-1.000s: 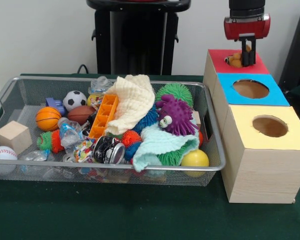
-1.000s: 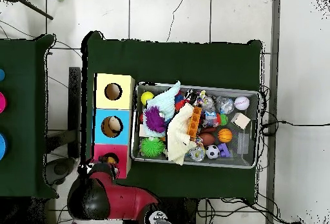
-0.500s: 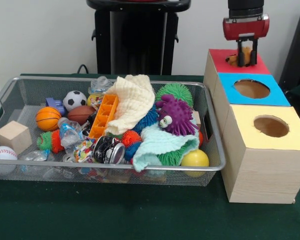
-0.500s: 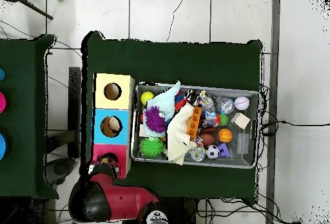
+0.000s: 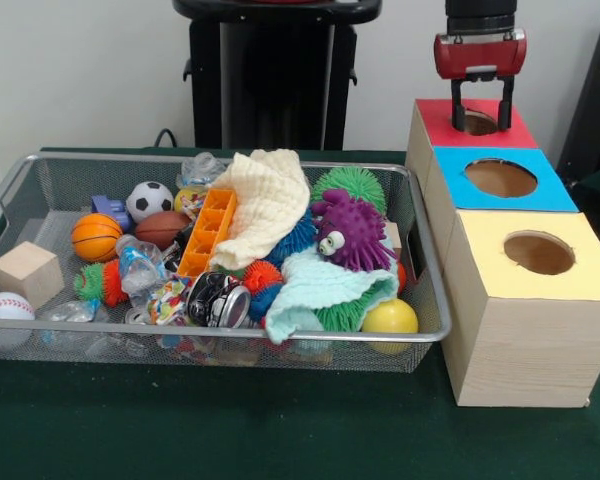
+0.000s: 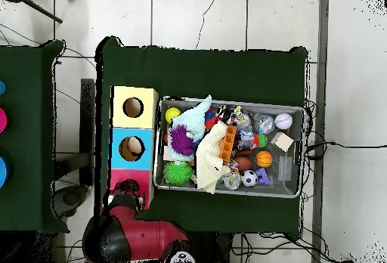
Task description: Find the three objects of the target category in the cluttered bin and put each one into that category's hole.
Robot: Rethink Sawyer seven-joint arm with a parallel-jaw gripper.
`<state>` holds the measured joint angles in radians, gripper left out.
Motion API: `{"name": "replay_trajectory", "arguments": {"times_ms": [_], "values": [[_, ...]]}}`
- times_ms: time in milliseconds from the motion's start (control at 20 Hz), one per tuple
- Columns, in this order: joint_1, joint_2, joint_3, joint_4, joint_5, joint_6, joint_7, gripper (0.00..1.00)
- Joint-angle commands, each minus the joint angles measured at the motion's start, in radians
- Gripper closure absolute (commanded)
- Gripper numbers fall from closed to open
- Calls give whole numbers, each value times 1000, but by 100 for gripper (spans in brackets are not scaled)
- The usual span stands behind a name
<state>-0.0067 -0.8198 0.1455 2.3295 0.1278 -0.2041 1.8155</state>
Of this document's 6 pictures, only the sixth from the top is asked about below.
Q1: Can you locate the dark green table cloth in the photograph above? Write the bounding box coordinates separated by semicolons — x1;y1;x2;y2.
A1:
0;39;70;234
94;36;309;236

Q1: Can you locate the orange toy building brick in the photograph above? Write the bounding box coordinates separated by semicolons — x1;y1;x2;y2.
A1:
220;124;237;166

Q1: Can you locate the pink round toy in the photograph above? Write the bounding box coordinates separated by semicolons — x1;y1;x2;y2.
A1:
0;107;8;134

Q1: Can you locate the purple spiky ball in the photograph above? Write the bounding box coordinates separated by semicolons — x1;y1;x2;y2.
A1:
167;123;196;157

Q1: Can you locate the mint knitted cloth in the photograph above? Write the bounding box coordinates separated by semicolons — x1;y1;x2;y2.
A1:
167;94;212;162

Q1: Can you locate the cream knitted cloth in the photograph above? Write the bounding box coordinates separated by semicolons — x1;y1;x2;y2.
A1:
193;120;232;194

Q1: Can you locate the brown toy football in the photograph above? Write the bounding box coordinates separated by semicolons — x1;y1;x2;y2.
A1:
233;154;253;172

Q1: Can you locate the green spiky ball with eyes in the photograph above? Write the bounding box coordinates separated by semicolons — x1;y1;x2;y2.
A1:
164;160;194;185

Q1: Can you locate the plain wooden block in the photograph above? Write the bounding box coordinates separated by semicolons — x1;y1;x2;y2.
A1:
270;131;295;153

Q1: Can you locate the small orange basketball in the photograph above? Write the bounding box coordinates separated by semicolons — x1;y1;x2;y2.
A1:
255;150;274;168

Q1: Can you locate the purple toy piece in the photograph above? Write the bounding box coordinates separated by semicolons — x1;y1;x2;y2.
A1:
255;168;273;185

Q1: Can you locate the black power cable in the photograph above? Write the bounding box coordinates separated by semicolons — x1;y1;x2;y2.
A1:
305;141;387;159

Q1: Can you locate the black rod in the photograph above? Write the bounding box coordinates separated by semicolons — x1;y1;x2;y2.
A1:
17;0;63;24

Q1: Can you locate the black white soccer ball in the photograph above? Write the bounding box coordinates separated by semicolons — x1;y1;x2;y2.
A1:
240;169;259;187

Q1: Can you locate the wooden box with three holes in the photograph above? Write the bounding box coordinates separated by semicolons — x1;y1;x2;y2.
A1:
107;85;159;211

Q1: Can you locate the white baseball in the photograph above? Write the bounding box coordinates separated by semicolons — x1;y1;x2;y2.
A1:
274;112;293;130

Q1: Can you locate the clear mesh bin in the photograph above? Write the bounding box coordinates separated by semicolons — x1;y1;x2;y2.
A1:
153;95;307;199

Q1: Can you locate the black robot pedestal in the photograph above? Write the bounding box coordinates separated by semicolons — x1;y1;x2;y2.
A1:
193;231;234;263

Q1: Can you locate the large blue round toy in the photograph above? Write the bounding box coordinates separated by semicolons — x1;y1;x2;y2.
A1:
0;155;9;188

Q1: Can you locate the multicolour spiky caterpillar toy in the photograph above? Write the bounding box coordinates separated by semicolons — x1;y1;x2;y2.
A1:
253;132;269;148

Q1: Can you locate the yellow ball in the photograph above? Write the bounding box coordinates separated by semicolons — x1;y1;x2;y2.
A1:
164;107;182;124

